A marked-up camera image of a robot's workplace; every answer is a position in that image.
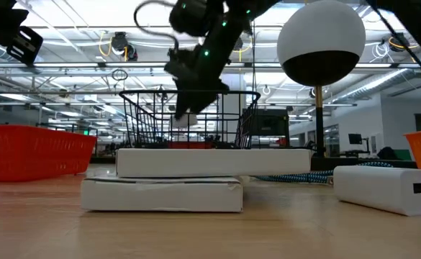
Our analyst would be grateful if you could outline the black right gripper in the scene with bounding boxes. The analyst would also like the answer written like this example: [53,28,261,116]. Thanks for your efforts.
[173,37,231,122]

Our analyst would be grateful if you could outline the small white charger block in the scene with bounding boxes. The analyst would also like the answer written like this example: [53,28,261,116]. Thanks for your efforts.
[332,165,421,217]
[172,114,199,129]

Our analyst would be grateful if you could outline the white cardboard box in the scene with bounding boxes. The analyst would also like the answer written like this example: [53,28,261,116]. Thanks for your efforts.
[115,147,312,178]

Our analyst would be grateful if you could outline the white card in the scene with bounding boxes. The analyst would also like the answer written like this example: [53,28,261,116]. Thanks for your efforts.
[80,175,244,213]

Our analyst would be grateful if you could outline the teal blue tool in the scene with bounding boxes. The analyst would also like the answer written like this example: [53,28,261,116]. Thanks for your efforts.
[251,160,394,185]

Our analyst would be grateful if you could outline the black equipment cabinet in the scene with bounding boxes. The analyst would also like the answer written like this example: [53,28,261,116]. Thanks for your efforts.
[244,108,291,149]

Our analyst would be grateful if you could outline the red plastic basket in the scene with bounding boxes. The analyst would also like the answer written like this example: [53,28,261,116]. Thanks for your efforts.
[0,124,99,183]

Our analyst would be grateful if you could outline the white globe lamp black base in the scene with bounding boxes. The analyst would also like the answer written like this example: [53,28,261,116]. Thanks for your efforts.
[276,0,366,170]

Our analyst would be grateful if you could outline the computer monitor on stand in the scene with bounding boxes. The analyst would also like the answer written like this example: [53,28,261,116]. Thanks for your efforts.
[347,132,371,155]

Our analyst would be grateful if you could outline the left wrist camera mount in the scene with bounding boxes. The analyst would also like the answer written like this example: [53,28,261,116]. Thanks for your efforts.
[6,25,45,67]

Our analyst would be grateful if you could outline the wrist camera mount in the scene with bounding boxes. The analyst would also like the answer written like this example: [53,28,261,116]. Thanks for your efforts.
[163,46,186,78]
[6,25,45,67]

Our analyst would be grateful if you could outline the black wire basket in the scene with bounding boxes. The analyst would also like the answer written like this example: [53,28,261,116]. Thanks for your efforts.
[119,89,261,150]

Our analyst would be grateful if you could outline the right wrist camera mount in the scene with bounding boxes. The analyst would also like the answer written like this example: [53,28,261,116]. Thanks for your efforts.
[163,46,186,78]

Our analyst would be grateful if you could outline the ceiling cord reel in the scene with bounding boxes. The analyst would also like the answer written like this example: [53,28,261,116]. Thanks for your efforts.
[388,34,411,53]
[109,31,139,62]

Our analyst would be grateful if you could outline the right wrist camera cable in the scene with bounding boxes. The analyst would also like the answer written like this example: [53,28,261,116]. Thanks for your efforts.
[133,0,181,51]

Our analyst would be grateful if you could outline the black table frame rails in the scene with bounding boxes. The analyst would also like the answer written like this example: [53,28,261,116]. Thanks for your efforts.
[87,154,418,172]

